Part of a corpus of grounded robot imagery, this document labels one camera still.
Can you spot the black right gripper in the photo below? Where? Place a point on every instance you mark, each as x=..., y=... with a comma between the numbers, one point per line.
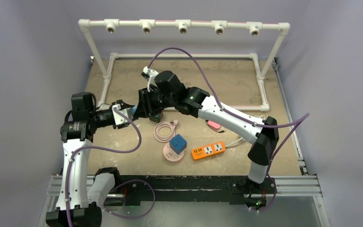
x=147, y=103

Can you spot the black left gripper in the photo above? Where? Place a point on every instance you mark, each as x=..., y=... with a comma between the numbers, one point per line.
x=123, y=105

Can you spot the dark green cube plug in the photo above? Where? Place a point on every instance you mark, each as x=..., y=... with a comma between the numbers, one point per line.
x=156, y=118

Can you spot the blue cube socket adapter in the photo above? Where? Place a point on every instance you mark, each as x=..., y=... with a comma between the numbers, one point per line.
x=178, y=144

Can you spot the pink round socket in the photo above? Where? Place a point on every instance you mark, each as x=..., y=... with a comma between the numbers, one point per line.
x=170, y=155

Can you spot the light blue USB charger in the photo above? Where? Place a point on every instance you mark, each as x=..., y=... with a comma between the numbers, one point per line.
x=133, y=110

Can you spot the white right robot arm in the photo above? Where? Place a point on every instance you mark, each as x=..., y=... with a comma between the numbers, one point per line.
x=164, y=90

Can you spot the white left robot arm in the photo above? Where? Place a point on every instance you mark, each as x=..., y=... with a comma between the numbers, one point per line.
x=78, y=205

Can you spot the pink small charger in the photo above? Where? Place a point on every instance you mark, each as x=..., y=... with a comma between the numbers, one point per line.
x=214, y=125

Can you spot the orange power strip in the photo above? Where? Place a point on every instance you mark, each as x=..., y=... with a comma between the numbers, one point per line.
x=208, y=151

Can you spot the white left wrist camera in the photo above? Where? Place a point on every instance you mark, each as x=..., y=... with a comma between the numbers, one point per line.
x=120, y=115

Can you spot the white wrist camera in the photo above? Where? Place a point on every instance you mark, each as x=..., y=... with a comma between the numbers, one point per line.
x=120, y=115
x=150, y=75

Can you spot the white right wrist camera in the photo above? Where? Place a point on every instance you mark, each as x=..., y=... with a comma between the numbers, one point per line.
x=150, y=75

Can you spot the white PVC pipe frame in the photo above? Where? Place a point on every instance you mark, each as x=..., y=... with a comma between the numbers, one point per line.
x=183, y=25

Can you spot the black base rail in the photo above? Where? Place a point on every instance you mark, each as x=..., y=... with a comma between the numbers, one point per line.
x=233, y=189

